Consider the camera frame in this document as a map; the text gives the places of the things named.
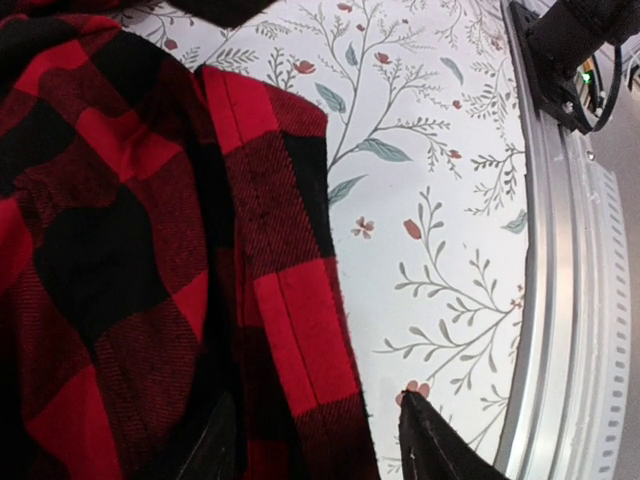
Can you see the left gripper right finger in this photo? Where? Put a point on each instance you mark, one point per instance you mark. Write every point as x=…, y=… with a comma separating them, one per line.
x=432, y=450

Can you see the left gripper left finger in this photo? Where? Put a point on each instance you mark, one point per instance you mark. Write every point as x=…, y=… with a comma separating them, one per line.
x=205, y=448

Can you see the red black plaid shirt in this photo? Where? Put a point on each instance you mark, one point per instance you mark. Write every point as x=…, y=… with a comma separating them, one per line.
x=165, y=239

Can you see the floral patterned table mat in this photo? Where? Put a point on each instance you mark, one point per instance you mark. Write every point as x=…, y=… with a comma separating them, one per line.
x=426, y=162

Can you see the front aluminium rail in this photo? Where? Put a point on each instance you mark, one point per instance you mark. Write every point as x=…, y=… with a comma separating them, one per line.
x=566, y=413

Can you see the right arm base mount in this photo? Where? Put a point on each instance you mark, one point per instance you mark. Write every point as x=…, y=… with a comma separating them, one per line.
x=572, y=57

